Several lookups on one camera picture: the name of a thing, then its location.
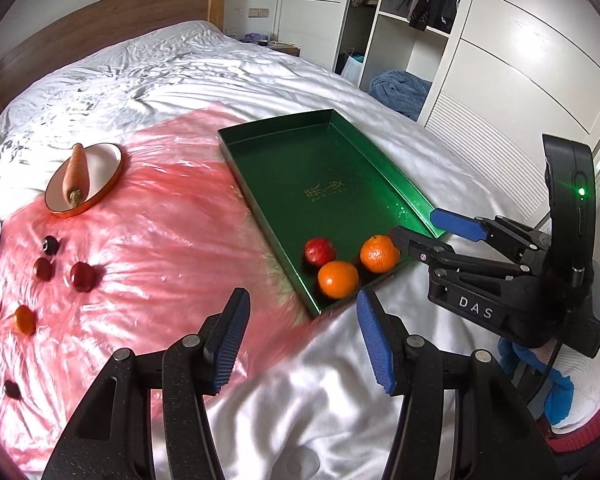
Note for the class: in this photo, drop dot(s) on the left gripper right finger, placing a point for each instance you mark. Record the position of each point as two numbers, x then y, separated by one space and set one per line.
494 436

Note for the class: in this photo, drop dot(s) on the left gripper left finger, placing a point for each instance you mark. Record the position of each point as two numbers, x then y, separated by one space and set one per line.
109 434

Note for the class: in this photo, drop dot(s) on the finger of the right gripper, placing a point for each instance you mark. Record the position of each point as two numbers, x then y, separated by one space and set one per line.
506 236
438 255

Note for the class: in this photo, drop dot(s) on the textured mandarin orange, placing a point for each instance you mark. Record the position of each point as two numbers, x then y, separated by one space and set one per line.
25 320

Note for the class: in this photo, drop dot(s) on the dark red plum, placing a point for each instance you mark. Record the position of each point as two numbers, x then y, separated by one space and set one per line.
43 269

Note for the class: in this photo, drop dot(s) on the right hand blue white glove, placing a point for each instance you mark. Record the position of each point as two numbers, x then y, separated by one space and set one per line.
573 400

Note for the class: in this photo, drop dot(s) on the mandarin in tray right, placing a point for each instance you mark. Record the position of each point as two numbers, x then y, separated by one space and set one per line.
379 255

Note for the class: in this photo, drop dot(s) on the orange in tray front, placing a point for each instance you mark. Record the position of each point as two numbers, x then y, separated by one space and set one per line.
338 279

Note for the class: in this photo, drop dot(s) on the green rectangular tray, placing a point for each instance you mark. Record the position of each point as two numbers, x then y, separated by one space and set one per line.
314 174

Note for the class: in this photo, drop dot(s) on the red apple in tray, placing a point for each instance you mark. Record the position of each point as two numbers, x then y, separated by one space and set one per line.
318 251

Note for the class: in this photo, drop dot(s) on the pink plastic sheet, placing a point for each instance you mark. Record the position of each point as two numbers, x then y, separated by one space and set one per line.
169 243

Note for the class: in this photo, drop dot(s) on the blue folded blanket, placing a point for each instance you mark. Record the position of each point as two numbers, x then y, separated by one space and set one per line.
400 91

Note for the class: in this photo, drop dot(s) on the white wardrobe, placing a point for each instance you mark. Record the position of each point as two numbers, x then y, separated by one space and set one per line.
505 73

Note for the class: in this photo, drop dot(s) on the white shopping bag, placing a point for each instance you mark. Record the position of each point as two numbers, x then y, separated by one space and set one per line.
352 69

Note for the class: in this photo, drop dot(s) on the bedside table with items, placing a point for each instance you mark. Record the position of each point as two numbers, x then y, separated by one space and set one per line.
263 40

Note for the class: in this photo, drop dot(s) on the orange carrot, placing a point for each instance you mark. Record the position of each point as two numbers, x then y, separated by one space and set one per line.
76 183

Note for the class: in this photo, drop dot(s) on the orange rimmed white plate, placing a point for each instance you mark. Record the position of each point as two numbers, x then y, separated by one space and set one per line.
105 165

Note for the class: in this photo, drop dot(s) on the wooden headboard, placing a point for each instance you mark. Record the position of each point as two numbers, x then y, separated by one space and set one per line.
90 29

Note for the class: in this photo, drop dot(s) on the wall socket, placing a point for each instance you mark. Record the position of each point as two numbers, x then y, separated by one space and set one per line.
258 12

